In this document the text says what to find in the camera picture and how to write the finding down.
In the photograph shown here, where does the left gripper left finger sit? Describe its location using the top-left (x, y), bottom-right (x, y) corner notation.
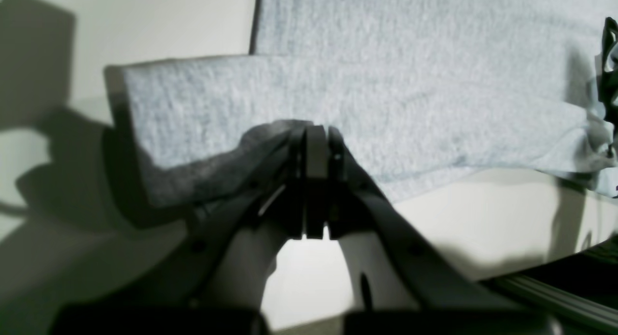
top-left (121, 128), bottom-right (307, 311)

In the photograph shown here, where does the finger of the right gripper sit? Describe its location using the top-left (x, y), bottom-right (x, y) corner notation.
top-left (598, 17), bottom-right (618, 154)

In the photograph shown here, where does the grey T-shirt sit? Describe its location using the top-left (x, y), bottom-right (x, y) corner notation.
top-left (118, 0), bottom-right (617, 207)

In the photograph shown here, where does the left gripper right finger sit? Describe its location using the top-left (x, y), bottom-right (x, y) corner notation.
top-left (305, 126), bottom-right (517, 311)

